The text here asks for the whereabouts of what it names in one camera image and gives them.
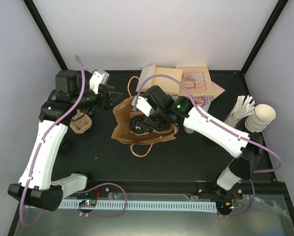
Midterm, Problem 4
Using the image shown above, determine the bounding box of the single white paper cup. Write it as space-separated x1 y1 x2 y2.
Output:
131 117 146 134

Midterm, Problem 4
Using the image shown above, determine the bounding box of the brown paper bag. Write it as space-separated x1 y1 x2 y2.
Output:
111 82 178 158

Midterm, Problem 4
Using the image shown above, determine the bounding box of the black cup sleeve stack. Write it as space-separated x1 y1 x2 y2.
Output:
87 107 94 116

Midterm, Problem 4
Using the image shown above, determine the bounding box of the black sleeved paper cup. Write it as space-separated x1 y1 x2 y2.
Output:
154 120 169 132

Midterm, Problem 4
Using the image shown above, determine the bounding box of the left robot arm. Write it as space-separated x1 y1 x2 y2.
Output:
7 70 121 211

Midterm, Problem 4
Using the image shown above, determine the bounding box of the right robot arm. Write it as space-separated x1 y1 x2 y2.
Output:
132 86 263 199

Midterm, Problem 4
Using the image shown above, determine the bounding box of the brown cardboard cup carrier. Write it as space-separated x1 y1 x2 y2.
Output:
69 110 92 134

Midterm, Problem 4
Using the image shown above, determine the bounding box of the white paper cup stack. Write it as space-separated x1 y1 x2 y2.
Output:
184 127 194 134

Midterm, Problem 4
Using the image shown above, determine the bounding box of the yellow padded envelope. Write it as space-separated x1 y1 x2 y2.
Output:
136 63 184 95

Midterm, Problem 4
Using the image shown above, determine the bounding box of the blue checkered paper bag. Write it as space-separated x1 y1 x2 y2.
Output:
171 95 214 109

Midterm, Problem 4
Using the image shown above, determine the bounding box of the cakes printed paper bag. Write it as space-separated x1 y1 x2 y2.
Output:
176 66 214 96

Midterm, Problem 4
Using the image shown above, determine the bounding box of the tan flat paper bag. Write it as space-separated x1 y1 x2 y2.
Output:
212 82 225 100

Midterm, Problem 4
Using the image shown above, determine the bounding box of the jar of white stirrers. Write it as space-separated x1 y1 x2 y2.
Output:
224 95 255 127

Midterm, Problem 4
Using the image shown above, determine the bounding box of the white lid stack on sleeve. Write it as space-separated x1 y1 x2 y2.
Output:
245 104 276 133

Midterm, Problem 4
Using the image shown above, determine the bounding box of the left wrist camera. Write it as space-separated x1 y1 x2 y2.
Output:
89 70 109 94

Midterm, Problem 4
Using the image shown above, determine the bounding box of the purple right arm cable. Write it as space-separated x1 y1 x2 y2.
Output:
136 74 283 218

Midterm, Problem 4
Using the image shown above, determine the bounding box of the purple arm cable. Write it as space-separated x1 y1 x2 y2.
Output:
136 74 283 218
19 55 128 227

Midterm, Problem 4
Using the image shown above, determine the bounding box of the black frame post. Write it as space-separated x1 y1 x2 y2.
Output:
23 0 68 70
240 0 289 76

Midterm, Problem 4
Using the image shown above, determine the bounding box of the light blue cable duct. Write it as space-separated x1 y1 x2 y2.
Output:
59 199 217 213

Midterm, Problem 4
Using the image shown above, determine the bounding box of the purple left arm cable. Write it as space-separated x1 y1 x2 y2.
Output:
19 55 128 227

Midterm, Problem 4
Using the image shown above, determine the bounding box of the right black frame post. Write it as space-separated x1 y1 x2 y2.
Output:
240 0 289 76

